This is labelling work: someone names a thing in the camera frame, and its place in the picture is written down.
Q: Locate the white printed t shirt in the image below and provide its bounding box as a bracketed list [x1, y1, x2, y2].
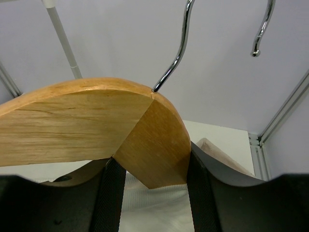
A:
[31, 174, 195, 232]

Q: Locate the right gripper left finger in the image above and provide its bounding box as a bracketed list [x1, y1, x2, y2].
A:
[0, 158, 126, 232]

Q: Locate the clothes rack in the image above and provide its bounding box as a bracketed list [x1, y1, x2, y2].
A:
[42, 0, 82, 79]

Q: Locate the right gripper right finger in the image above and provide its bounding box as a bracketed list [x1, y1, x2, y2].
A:
[187, 144, 309, 232]

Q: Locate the wooden hanger with metal hook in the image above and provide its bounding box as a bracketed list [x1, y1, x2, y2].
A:
[0, 0, 194, 189]

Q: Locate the aluminium rail frame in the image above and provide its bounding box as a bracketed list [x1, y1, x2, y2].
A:
[248, 133, 270, 181]

